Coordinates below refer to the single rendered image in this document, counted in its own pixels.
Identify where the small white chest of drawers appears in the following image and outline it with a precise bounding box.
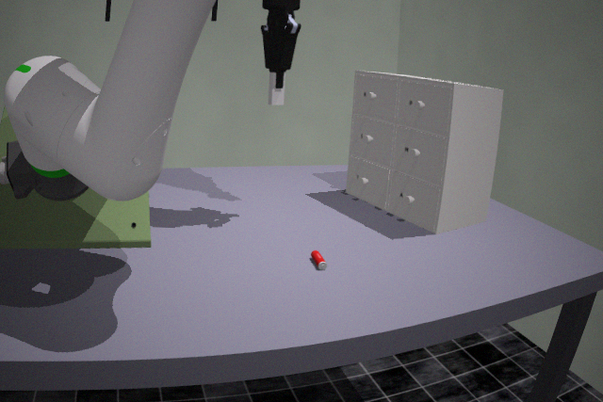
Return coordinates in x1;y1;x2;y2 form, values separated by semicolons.
346;71;503;234

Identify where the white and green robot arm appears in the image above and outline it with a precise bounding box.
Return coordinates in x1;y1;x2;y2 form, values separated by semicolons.
0;0;216;201

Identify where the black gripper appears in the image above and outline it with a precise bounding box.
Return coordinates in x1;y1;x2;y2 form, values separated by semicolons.
261;0;302;105

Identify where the grey drawer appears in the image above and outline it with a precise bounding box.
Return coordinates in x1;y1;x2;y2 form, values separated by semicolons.
354;74;399;121
388;170;441;230
398;81;451;134
348;155;391;208
351;116;395;165
394;126;447;183

